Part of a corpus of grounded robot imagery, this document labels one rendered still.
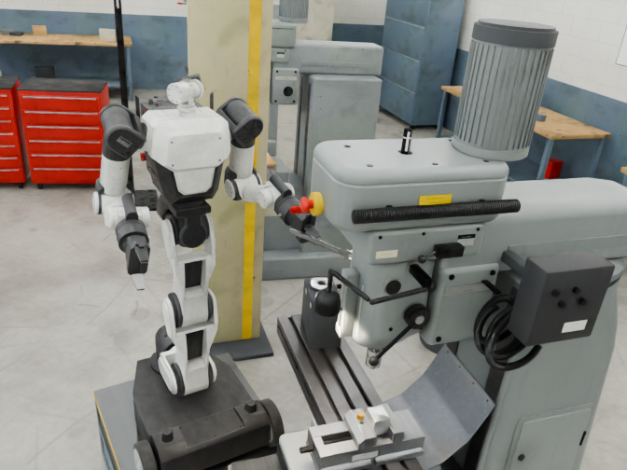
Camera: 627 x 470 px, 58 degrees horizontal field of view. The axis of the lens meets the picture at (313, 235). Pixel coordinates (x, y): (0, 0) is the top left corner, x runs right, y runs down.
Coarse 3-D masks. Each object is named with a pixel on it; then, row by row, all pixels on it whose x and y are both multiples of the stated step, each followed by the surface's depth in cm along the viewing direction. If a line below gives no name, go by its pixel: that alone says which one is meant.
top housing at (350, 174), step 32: (320, 160) 141; (352, 160) 136; (384, 160) 138; (416, 160) 140; (448, 160) 141; (480, 160) 143; (320, 192) 143; (352, 192) 131; (384, 192) 133; (416, 192) 136; (448, 192) 139; (480, 192) 142; (352, 224) 135; (384, 224) 137; (416, 224) 140; (448, 224) 144
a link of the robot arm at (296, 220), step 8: (288, 200) 192; (296, 200) 193; (280, 208) 192; (288, 208) 190; (280, 216) 193; (288, 216) 191; (296, 216) 188; (304, 216) 185; (312, 216) 186; (288, 224) 195; (296, 224) 189; (304, 224) 186; (312, 224) 189; (304, 232) 189; (304, 240) 193
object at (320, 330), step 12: (312, 288) 226; (336, 288) 228; (312, 300) 219; (312, 312) 217; (312, 324) 218; (324, 324) 217; (312, 336) 219; (324, 336) 220; (336, 336) 221; (312, 348) 222
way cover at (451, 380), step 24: (456, 360) 198; (432, 384) 203; (456, 384) 194; (408, 408) 203; (432, 408) 197; (456, 408) 190; (480, 408) 183; (432, 432) 192; (456, 432) 186; (432, 456) 186
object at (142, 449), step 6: (138, 444) 218; (144, 444) 218; (138, 450) 215; (144, 450) 215; (150, 450) 215; (138, 456) 224; (144, 456) 213; (150, 456) 214; (138, 462) 225; (144, 462) 212; (150, 462) 212; (138, 468) 225; (144, 468) 211; (150, 468) 212; (156, 468) 212
